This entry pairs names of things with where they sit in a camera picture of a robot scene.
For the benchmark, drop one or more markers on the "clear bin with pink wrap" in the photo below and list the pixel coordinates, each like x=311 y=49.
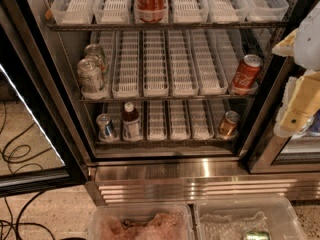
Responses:
x=142 y=221

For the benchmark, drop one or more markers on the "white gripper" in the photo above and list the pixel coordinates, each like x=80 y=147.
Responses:
x=308 y=47

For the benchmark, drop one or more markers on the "green can in bin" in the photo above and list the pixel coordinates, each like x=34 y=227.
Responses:
x=256 y=235

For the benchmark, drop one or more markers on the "bottom wire shelf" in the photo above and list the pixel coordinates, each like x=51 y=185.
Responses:
x=166 y=143

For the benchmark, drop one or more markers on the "open glass fridge door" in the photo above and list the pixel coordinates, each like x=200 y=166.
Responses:
x=43 y=144

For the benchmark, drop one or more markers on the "orange soda can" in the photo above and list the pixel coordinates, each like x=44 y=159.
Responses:
x=229 y=124

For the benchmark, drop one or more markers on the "silver can front middle shelf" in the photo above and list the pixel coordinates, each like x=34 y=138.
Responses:
x=90 y=76

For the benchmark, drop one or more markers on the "silver green can behind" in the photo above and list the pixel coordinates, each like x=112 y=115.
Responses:
x=96 y=52

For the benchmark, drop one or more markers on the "clear bin with bubble wrap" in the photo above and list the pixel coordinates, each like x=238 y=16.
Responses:
x=229 y=218

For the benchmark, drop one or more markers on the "red cola can middle shelf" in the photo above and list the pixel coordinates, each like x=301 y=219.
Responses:
x=246 y=74

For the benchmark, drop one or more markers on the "silver blue can bottom shelf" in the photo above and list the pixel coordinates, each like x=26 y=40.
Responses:
x=106 y=129

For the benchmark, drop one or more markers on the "middle wire shelf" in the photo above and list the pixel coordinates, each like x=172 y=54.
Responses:
x=166 y=98

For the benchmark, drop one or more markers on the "steel fridge base grille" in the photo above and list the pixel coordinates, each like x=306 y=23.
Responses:
x=188 y=181

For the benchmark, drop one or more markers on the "top wire shelf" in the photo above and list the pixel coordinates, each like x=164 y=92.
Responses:
x=163 y=26

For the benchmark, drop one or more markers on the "brown bottle white cap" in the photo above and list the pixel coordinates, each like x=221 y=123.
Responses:
x=131 y=122

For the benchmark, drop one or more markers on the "wire shelf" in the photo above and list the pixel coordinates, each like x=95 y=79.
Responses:
x=166 y=98
x=163 y=26
x=166 y=143

